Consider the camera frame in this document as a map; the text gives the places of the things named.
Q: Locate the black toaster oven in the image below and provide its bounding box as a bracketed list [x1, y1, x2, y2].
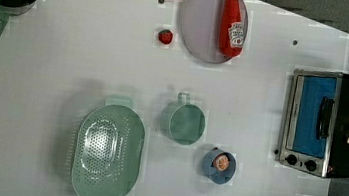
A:
[278, 69, 349, 179]

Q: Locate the orange slice toy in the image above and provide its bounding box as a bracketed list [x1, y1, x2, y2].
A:
[213, 153, 230, 171]

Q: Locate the blue cup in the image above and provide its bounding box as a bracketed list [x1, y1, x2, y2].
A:
[201, 147, 237, 185]

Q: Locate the red ketchup bottle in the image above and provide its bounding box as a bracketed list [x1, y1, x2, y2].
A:
[218, 0, 245, 58]

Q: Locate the grey round plate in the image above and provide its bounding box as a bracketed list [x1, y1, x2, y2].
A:
[180, 0, 249, 64]

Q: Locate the small red strawberry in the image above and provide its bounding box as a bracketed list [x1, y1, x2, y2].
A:
[158, 29, 173, 45]

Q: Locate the green oval colander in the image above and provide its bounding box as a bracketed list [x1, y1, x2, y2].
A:
[70, 95, 145, 196]

